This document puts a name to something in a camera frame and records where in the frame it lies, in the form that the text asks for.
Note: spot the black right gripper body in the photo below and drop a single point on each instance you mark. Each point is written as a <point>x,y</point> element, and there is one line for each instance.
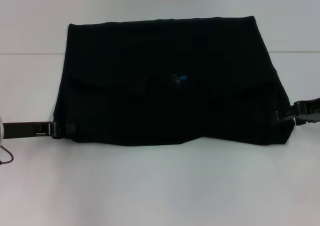
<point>307,112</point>

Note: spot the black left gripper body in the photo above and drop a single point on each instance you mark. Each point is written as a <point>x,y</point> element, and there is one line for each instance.
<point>25,129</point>

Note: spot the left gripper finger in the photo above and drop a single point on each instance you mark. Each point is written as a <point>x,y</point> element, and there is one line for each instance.
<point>63,129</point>

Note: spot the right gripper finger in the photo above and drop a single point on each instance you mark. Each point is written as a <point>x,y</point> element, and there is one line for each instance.
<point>285,116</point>

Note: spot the black shirt with FREE print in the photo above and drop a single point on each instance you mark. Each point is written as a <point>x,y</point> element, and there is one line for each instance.
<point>162,86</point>

